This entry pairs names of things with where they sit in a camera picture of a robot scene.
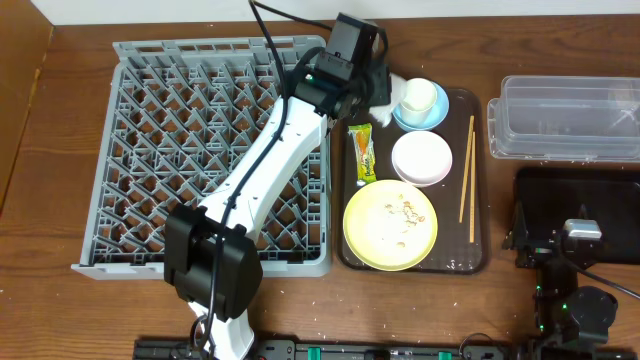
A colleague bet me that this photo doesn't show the dark brown tray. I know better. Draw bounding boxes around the dark brown tray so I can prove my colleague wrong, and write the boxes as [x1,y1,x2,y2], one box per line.
[332,88,491,275]

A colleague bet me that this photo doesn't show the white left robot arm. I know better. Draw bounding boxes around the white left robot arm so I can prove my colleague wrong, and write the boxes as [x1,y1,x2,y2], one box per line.
[164,14,392,359]

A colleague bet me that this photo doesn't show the clear plastic bin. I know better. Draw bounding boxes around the clear plastic bin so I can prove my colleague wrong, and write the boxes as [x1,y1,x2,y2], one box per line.
[487,75,639,163]

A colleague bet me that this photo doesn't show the left wooden chopstick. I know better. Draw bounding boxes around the left wooden chopstick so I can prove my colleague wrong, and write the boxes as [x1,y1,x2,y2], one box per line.
[458,115,475,223]

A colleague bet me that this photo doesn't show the white tissue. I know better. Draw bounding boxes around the white tissue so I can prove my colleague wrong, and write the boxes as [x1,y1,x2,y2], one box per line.
[369,73,407,127]

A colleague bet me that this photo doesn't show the pink bowl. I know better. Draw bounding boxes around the pink bowl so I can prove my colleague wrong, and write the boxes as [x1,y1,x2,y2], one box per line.
[391,131,453,187]

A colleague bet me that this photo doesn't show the black plastic bin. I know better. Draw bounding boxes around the black plastic bin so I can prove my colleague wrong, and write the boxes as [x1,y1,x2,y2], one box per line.
[514,168,639,265]

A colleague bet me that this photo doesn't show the cream plastic cup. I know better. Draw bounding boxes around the cream plastic cup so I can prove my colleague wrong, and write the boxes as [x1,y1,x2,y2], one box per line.
[400,78,438,127]

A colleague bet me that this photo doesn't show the light blue bowl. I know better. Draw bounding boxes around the light blue bowl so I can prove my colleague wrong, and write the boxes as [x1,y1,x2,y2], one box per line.
[392,83,450,132]

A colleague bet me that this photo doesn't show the gray dish rack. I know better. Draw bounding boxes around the gray dish rack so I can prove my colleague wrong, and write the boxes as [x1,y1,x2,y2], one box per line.
[74,35,323,280]

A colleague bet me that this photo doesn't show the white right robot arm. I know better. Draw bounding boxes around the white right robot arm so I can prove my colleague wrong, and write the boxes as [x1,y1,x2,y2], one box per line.
[503,202,618,359]

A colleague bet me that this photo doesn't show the yellow green snack wrapper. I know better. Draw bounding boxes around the yellow green snack wrapper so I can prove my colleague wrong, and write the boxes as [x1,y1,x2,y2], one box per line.
[348,123,377,186]

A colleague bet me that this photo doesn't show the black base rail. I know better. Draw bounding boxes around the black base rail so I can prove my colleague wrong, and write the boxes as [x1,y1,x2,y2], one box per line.
[132,339,639,360]

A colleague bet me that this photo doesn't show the yellow plate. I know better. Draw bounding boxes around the yellow plate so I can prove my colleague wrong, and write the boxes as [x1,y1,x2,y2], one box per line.
[342,180,438,272]

